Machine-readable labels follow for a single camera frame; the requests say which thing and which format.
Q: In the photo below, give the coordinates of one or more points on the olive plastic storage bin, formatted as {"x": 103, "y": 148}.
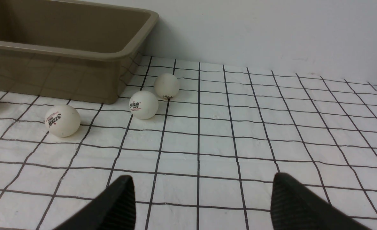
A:
{"x": 71, "y": 49}

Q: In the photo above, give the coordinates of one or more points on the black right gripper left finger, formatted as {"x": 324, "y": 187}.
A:
{"x": 113, "y": 209}

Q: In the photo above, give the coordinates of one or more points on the white ping-pong ball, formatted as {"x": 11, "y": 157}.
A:
{"x": 143, "y": 105}
{"x": 62, "y": 120}
{"x": 166, "y": 85}

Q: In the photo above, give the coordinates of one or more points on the white grid-pattern table mat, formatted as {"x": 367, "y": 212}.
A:
{"x": 206, "y": 160}

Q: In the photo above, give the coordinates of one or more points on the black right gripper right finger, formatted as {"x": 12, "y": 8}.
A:
{"x": 295, "y": 207}

